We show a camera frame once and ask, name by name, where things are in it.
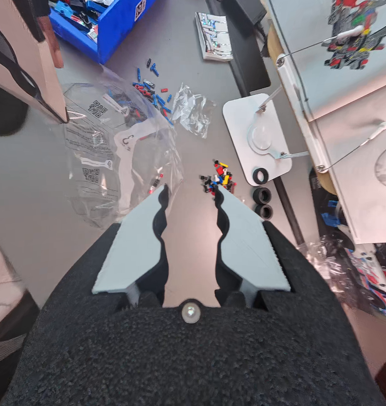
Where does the pile of small mixed bricks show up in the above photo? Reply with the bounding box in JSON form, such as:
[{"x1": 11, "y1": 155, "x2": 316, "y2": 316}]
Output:
[{"x1": 199, "y1": 159, "x2": 237, "y2": 199}]

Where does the pile of blue black pins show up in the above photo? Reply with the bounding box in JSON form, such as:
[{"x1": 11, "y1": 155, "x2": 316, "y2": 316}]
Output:
[{"x1": 132, "y1": 58, "x2": 175, "y2": 126}]

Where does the white booklet holder stand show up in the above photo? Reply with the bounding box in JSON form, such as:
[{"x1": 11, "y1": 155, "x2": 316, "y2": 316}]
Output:
[{"x1": 222, "y1": 25, "x2": 386, "y2": 188}]

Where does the blue plastic bin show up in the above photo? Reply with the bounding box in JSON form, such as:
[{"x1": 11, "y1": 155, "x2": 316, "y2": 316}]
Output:
[{"x1": 49, "y1": 0, "x2": 157, "y2": 65}]

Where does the large clear plastic bag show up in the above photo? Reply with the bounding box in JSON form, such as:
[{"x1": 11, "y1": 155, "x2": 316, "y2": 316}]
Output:
[{"x1": 61, "y1": 65, "x2": 185, "y2": 229}]

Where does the black power adapter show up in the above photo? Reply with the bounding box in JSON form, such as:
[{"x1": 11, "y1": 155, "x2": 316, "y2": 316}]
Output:
[{"x1": 220, "y1": 0, "x2": 268, "y2": 26}]

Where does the open instruction booklet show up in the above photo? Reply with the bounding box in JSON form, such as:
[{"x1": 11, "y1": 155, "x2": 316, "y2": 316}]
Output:
[{"x1": 266, "y1": 0, "x2": 386, "y2": 245}]

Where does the small clear plastic bag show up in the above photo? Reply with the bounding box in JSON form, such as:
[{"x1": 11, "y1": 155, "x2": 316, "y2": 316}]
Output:
[{"x1": 171, "y1": 83, "x2": 218, "y2": 139}]

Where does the colourful printed box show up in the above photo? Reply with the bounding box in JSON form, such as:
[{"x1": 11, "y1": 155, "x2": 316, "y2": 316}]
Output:
[{"x1": 345, "y1": 244, "x2": 386, "y2": 318}]

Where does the crumpled clear plastic bag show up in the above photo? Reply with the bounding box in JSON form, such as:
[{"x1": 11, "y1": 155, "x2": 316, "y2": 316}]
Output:
[{"x1": 302, "y1": 235, "x2": 386, "y2": 324}]

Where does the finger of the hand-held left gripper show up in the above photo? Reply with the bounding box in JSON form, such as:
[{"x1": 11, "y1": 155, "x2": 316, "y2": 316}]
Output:
[
  {"x1": 0, "y1": 48, "x2": 67, "y2": 124},
  {"x1": 0, "y1": 0, "x2": 70, "y2": 124}
]

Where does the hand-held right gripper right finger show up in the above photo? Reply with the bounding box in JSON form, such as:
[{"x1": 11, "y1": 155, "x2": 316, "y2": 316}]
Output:
[{"x1": 214, "y1": 184, "x2": 292, "y2": 309}]

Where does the grey desk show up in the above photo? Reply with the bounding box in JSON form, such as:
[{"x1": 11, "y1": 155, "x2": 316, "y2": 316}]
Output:
[{"x1": 0, "y1": 0, "x2": 386, "y2": 394}]

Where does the heap of mixed toy parts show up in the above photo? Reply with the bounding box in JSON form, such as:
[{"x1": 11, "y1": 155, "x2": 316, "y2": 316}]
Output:
[{"x1": 52, "y1": 0, "x2": 117, "y2": 43}]

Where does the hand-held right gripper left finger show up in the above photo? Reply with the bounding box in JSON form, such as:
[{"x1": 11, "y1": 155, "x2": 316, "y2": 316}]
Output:
[{"x1": 91, "y1": 183, "x2": 171, "y2": 306}]

